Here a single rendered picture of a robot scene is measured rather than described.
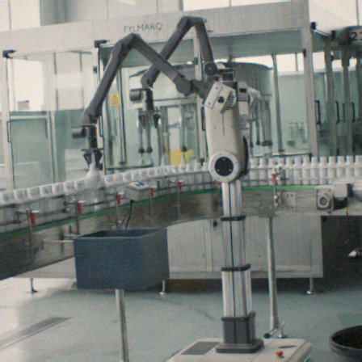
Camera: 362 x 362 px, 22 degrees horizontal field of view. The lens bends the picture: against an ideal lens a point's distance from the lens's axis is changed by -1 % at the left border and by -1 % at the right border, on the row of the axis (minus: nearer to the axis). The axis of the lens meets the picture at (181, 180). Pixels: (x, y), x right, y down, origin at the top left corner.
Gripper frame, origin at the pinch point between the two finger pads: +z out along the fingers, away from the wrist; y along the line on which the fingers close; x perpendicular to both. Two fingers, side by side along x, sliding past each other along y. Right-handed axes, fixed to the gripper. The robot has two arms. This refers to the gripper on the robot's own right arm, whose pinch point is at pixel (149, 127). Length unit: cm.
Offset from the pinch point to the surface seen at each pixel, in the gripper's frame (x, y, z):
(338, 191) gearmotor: -63, -88, 43
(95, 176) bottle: 47, 12, 22
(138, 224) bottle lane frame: 1, 10, 51
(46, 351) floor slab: -60, 106, 140
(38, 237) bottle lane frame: 115, 10, 44
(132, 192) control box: 32.6, -1.3, 32.0
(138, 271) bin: 115, -36, 58
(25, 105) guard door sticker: -269, 221, -27
